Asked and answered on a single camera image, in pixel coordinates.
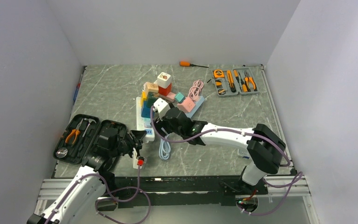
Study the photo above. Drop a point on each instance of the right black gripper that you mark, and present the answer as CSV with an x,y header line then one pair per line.
x,y
160,124

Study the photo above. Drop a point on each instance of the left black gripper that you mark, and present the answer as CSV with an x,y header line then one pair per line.
x,y
134,137

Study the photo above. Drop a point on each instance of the pink cube socket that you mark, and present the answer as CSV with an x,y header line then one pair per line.
x,y
187,105

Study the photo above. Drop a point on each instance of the white power strip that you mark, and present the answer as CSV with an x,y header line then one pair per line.
x,y
143,123

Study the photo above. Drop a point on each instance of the teal cube plug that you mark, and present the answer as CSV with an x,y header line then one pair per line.
x,y
179,97

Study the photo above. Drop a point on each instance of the pink power strip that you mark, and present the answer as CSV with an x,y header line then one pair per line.
x,y
169,97

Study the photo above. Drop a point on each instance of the light blue power strip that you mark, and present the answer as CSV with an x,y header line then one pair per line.
x,y
197,106

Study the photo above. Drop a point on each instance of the blue cube adapter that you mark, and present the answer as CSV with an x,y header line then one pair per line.
x,y
146,111

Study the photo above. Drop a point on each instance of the red cube adapter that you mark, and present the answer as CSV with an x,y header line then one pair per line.
x,y
164,91

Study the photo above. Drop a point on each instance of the green cube adapter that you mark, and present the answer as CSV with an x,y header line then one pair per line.
x,y
151,99

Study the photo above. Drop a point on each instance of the yellow cube adapter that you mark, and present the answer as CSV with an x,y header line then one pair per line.
x,y
143,97

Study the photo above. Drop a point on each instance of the black tool case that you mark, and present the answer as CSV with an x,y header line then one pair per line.
x,y
90,128

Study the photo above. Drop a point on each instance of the beige cube adapter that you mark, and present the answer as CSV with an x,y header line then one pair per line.
x,y
150,87

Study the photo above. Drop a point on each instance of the white cube adapter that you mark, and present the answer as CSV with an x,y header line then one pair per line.
x,y
164,80

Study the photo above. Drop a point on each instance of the grey tool tray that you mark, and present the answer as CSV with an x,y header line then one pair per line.
x,y
233,82

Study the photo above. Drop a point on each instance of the clear screw box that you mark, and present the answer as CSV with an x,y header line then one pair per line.
x,y
243,153

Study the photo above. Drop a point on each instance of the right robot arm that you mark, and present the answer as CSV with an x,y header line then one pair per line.
x,y
264,147

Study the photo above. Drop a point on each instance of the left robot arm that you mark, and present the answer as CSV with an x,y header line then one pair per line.
x,y
94,182

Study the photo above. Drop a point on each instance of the orange pliers in case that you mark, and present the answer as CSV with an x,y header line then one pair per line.
x,y
73,136

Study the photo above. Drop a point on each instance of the red blue pen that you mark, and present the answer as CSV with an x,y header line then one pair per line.
x,y
77,88

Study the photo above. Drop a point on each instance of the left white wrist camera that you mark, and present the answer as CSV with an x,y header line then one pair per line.
x,y
137,160

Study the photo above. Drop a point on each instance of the orange handled screwdriver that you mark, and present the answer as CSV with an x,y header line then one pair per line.
x,y
188,64

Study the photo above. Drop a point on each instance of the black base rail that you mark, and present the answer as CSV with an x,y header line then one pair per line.
x,y
224,190

